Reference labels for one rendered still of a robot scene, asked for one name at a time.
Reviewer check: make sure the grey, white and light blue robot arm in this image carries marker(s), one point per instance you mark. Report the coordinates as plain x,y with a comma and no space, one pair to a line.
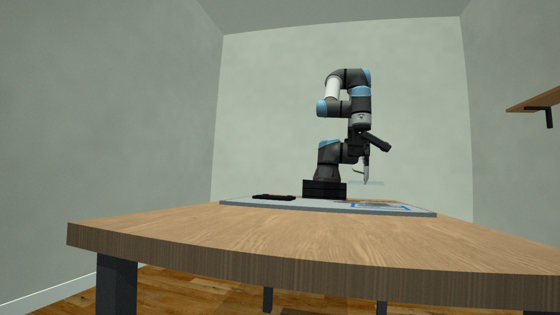
332,152

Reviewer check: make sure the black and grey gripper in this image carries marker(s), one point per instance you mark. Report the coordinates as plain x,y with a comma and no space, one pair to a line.
357,146

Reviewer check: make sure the black rectangular frame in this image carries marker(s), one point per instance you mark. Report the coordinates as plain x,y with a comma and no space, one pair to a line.
274,197

